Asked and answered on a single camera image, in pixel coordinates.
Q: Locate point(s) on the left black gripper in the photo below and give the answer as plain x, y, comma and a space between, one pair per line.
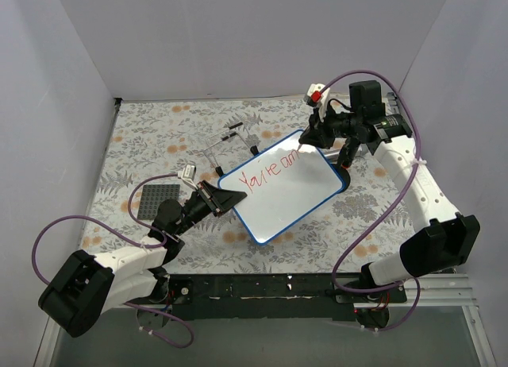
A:
212, 200

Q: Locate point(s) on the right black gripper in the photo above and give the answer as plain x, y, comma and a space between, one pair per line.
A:
320, 128

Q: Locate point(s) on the blue framed whiteboard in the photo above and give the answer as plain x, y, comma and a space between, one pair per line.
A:
283, 186

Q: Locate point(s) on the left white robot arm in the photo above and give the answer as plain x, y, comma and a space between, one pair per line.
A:
87, 285

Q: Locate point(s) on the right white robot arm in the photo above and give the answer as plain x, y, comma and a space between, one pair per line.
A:
443, 237

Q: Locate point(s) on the black microphone on stand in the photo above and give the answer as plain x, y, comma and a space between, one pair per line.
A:
342, 159

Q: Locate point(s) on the grey studded baseplate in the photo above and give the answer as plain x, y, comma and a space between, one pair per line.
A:
152, 196

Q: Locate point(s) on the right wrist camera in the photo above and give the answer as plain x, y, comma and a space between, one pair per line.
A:
317, 97

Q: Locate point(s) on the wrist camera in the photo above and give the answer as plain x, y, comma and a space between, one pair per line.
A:
187, 175
317, 97

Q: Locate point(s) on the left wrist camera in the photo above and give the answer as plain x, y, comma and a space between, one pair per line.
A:
187, 175

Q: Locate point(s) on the wire whiteboard stand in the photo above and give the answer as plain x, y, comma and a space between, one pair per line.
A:
230, 135

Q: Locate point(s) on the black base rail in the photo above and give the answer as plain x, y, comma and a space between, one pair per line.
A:
265, 296

